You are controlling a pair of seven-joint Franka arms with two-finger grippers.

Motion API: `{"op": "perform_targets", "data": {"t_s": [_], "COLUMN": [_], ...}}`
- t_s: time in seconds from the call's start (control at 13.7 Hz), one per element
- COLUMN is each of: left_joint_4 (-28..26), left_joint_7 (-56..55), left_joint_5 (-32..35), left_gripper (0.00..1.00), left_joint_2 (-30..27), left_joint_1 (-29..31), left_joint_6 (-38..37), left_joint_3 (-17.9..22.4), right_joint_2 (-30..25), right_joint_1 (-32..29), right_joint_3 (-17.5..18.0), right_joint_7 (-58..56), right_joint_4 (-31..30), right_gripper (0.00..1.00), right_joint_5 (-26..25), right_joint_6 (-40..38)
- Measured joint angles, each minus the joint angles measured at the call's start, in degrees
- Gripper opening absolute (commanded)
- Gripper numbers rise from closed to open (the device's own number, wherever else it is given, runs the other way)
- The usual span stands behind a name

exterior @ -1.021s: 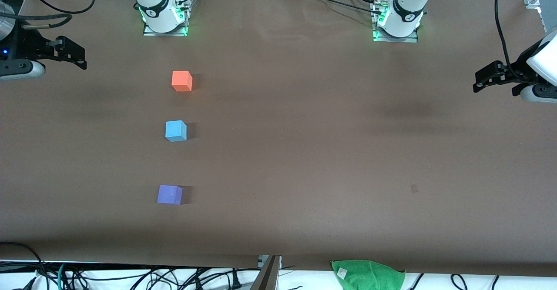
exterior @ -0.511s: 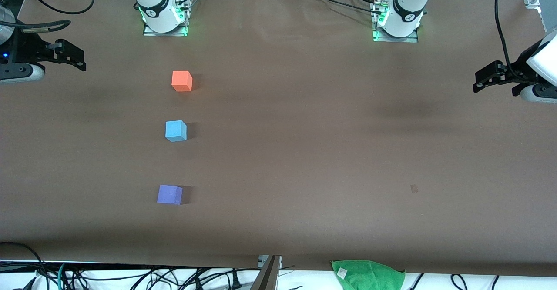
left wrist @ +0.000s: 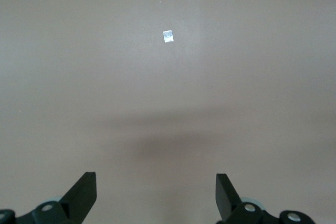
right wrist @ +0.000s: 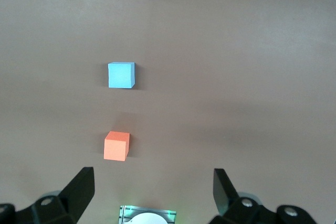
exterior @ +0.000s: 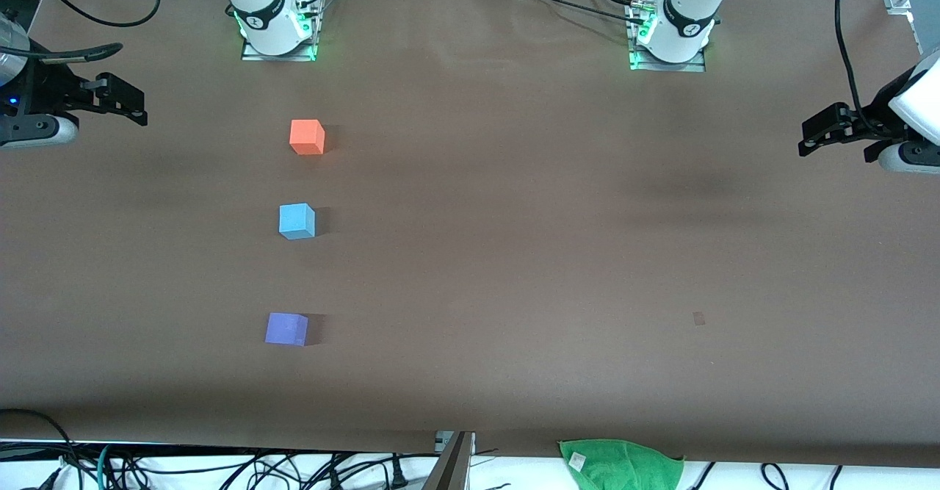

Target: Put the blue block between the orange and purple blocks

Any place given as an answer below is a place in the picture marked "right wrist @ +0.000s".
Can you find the orange foam block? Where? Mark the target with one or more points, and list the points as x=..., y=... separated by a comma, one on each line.
x=115, y=148

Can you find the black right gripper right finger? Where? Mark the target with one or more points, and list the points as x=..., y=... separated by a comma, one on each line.
x=223, y=195

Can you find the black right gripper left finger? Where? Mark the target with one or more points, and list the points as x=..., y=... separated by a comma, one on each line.
x=76, y=195

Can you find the brown paper table cover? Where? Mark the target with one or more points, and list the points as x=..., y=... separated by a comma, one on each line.
x=236, y=77

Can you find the light blue foam block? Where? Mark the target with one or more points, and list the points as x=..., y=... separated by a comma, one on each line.
x=120, y=75

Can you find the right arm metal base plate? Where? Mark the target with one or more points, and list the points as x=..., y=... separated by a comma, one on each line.
x=126, y=212

